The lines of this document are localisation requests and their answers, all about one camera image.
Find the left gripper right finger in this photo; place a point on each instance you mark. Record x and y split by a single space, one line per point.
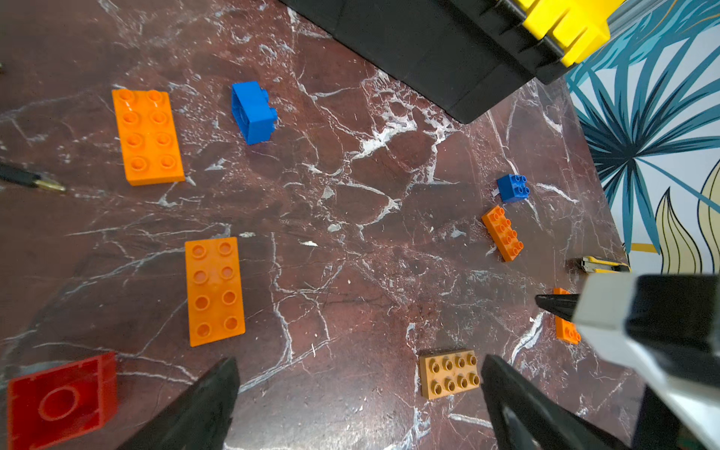
522 417

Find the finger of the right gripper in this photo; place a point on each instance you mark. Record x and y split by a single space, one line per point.
560 305

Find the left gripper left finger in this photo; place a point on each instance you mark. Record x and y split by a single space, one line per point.
200 418

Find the tan 2x4 brick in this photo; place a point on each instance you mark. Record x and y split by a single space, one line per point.
451 373

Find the red 2x2 brick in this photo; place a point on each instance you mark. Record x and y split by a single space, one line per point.
60 404

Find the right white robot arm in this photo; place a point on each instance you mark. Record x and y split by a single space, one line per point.
665 328

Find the orange 2x4 brick near right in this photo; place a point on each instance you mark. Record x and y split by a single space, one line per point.
566 331

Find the orange 2x4 brick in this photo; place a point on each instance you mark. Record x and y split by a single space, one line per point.
214 291
149 143
566 331
503 235

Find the yellow utility knife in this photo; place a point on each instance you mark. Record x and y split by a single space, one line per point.
593 265

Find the orange 2x4 brick centre right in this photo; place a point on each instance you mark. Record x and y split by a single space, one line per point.
503 235

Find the orange 2x4 brick near left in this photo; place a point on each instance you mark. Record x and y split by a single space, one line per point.
214 291

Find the blue 2x2 brick right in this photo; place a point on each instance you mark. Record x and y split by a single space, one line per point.
513 188

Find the blue 2x2 brick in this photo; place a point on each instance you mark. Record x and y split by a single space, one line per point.
513 188
254 116

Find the yellow black toolbox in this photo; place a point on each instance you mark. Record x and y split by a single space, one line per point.
466 55

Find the orange 2x4 brick far left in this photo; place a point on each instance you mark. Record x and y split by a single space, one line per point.
149 143

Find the blue 2x2 brick left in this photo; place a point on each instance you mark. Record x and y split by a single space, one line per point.
254 116

